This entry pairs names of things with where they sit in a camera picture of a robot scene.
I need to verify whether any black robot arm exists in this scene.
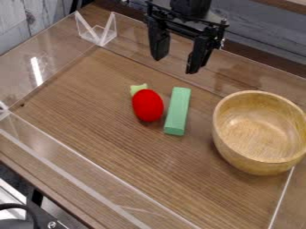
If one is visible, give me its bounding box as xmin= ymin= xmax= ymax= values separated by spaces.
xmin=144 ymin=0 xmax=230 ymax=74

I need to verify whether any red plush strawberry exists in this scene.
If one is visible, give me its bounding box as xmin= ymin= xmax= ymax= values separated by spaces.
xmin=131 ymin=83 xmax=164 ymax=123

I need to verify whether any black cable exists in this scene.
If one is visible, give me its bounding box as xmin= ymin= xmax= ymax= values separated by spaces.
xmin=0 ymin=203 xmax=40 ymax=229

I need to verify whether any clear acrylic front barrier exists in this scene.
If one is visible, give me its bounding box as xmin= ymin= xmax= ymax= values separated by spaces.
xmin=0 ymin=102 xmax=199 ymax=229

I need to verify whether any clear acrylic corner bracket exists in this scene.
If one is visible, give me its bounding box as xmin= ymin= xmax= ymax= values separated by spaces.
xmin=73 ymin=12 xmax=117 ymax=47

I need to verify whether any black metal table frame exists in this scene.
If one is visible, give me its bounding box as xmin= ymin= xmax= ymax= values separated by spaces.
xmin=27 ymin=188 xmax=72 ymax=229

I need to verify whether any wooden bowl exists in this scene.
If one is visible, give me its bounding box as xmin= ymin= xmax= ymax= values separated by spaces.
xmin=211 ymin=90 xmax=306 ymax=175

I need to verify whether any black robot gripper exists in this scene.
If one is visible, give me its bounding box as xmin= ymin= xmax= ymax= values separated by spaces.
xmin=146 ymin=0 xmax=230 ymax=74

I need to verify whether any green foam block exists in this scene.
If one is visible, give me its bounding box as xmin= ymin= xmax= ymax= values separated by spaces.
xmin=164 ymin=87 xmax=191 ymax=136

